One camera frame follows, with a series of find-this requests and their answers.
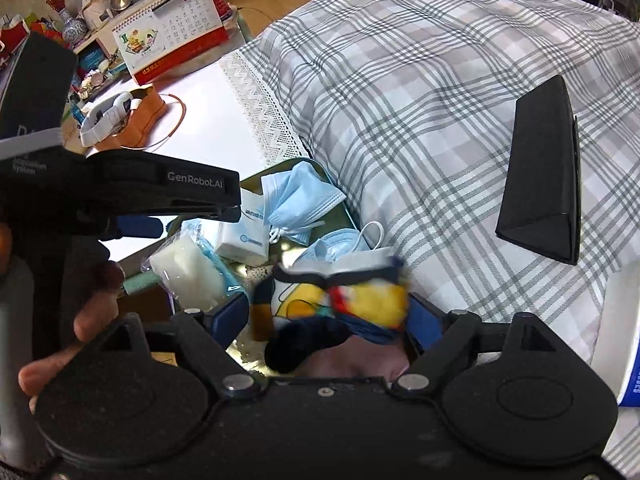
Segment black triangular box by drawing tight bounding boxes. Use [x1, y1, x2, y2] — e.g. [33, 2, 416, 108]
[495, 75, 582, 266]

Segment white tissue packet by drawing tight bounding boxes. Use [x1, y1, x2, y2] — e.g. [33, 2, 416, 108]
[215, 189, 271, 267]

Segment blue white vase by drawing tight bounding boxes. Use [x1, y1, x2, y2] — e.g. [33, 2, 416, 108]
[47, 0, 88, 43]

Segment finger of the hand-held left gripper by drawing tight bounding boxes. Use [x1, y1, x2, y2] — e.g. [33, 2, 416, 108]
[97, 212, 165, 241]

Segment pink cloth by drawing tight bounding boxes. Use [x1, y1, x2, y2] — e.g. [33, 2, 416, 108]
[295, 332, 408, 381]

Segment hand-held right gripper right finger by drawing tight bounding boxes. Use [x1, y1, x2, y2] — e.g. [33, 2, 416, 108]
[390, 294, 558, 393]

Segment clear packet white pads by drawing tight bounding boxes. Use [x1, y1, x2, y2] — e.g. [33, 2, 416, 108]
[141, 220, 248, 311]

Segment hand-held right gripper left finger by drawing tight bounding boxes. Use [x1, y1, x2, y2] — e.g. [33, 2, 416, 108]
[92, 292, 261, 396]

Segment colourful cartoon sock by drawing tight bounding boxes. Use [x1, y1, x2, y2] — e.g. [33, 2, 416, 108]
[250, 275, 351, 373]

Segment white lace cloth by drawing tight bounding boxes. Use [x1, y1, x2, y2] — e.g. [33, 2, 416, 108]
[217, 49, 313, 168]

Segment cartoon duck plush toy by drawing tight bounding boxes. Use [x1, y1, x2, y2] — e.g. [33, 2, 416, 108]
[272, 255, 408, 333]

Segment person's left hand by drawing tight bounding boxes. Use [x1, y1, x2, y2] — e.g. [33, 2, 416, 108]
[17, 262, 126, 413]

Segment white pack blue print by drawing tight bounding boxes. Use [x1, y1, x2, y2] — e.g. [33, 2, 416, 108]
[592, 260, 640, 408]

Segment orange leather tray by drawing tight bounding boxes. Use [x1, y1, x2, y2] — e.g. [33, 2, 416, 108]
[92, 85, 166, 151]

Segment blue face mask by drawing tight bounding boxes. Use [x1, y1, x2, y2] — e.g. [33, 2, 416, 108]
[292, 221, 386, 281]
[260, 161, 347, 247]

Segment grey plaid blanket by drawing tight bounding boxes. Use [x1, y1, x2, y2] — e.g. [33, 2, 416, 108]
[255, 0, 640, 480]

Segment gold metal tray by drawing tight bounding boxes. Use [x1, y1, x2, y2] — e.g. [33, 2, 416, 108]
[165, 158, 411, 376]

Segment orange ring cable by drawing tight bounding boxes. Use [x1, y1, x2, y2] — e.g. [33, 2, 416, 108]
[145, 92, 187, 150]

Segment red desk calendar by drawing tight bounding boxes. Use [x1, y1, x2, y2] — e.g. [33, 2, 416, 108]
[112, 0, 232, 86]

